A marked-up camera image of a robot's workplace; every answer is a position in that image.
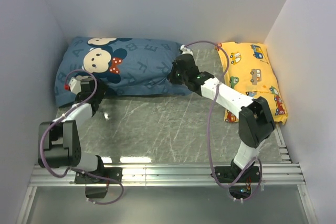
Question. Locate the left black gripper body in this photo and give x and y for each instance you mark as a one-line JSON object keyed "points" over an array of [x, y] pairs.
{"points": [[101, 88]]}

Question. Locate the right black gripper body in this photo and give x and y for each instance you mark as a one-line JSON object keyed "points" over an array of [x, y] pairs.
{"points": [[176, 76]]}

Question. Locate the blue cartoon mouse pillowcase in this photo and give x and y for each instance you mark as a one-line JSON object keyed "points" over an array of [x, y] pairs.
{"points": [[129, 66]]}

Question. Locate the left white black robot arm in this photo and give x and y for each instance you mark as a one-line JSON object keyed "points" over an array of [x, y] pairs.
{"points": [[59, 147]]}

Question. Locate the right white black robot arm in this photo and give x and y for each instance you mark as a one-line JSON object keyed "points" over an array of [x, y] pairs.
{"points": [[255, 121]]}

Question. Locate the yellow car print pillow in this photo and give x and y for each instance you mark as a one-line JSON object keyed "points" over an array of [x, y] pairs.
{"points": [[250, 73]]}

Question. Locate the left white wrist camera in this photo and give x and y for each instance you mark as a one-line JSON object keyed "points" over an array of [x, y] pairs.
{"points": [[74, 85]]}

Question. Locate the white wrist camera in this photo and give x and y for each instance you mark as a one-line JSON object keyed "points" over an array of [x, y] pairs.
{"points": [[74, 85], [185, 50]]}

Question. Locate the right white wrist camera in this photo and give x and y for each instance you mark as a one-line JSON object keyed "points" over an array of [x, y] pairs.
{"points": [[185, 50]]}

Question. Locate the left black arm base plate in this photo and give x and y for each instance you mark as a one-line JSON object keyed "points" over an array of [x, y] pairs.
{"points": [[97, 184]]}

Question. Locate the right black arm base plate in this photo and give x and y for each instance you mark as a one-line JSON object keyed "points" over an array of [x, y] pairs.
{"points": [[240, 187]]}

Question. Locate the aluminium side rail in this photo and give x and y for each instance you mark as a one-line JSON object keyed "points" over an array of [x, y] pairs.
{"points": [[282, 146]]}

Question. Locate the aluminium mounting rail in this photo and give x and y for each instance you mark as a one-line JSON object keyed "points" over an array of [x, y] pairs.
{"points": [[178, 174]]}

